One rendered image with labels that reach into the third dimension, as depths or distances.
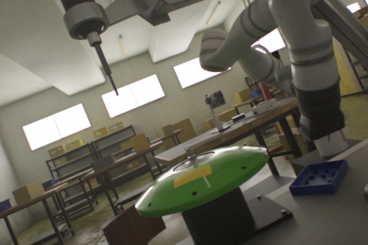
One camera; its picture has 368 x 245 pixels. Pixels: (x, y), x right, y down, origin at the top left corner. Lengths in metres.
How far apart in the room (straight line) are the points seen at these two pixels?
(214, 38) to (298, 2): 0.30
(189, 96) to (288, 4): 9.28
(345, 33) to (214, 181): 0.51
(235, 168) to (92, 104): 9.20
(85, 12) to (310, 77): 0.36
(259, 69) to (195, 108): 8.88
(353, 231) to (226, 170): 0.22
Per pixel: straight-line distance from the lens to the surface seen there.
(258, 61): 0.77
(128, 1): 0.36
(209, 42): 0.67
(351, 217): 0.54
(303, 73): 0.47
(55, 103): 9.91
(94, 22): 0.31
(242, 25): 0.52
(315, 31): 0.44
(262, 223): 0.57
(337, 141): 1.01
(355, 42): 0.78
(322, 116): 0.53
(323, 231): 0.51
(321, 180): 0.69
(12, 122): 10.40
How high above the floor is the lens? 1.19
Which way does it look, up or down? 2 degrees up
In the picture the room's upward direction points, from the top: 24 degrees counter-clockwise
